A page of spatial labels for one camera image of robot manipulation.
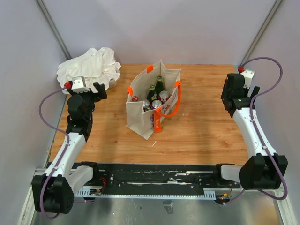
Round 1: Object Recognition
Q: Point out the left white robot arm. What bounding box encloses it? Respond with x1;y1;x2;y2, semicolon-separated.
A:
31;82;107;220

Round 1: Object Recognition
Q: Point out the green bottle yellow label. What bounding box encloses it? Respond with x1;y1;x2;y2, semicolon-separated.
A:
147;84;158;103

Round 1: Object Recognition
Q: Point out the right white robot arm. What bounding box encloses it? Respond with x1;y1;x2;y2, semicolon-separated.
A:
212;70;288;190

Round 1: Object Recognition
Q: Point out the crumpled white cloth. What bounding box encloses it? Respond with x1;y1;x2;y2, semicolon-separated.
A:
57;47;121;92

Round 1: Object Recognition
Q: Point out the left aluminium frame post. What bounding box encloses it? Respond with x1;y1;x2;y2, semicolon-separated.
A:
35;0;71;60

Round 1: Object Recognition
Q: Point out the dark green glass bottle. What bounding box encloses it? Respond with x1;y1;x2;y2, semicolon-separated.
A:
155;75;165;96

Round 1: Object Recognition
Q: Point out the right aluminium frame post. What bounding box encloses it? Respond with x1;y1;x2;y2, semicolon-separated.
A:
240;0;285;65

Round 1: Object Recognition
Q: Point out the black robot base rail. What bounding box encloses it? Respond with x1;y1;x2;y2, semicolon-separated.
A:
72;162;240;200

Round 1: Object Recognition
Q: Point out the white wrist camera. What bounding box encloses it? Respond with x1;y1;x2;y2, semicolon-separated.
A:
64;76;90;93
237;67;255;90

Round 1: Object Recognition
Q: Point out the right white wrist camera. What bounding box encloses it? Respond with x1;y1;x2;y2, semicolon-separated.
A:
237;67;255;90

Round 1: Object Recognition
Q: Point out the aluminium frame post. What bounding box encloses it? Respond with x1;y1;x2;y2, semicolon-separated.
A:
240;0;285;65
35;0;71;60

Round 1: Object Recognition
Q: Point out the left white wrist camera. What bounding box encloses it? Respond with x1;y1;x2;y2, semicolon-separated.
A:
64;76;90;93

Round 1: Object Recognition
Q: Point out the red cola can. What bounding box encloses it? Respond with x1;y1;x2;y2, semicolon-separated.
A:
150;99;162;109
158;90;170;104

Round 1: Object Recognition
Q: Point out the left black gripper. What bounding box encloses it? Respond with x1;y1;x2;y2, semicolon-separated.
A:
67;82;106;120

